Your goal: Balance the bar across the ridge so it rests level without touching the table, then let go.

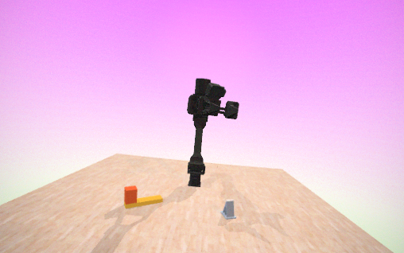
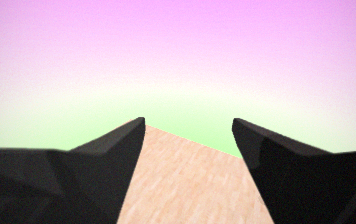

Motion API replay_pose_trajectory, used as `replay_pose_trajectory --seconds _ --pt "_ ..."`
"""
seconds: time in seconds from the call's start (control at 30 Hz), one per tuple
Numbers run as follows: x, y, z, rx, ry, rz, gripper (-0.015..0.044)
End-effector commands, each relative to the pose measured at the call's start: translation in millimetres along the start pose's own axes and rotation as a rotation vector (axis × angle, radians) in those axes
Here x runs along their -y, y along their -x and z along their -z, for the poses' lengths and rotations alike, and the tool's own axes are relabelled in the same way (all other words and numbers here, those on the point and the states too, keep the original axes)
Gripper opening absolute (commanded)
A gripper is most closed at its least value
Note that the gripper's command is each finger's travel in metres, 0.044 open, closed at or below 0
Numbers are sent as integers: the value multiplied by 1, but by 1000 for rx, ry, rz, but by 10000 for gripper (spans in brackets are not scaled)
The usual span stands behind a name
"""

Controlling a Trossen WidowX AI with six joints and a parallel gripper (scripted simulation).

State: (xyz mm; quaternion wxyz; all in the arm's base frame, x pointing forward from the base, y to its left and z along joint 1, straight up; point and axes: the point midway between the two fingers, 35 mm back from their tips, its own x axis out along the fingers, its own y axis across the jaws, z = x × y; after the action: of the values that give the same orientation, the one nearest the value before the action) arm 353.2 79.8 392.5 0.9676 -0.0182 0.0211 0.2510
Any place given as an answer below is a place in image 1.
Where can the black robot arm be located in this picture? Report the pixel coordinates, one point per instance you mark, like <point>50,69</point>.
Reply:
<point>196,166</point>

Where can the yellow bar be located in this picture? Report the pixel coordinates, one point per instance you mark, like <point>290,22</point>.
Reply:
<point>131,193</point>

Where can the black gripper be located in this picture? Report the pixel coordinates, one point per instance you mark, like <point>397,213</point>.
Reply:
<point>201,105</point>

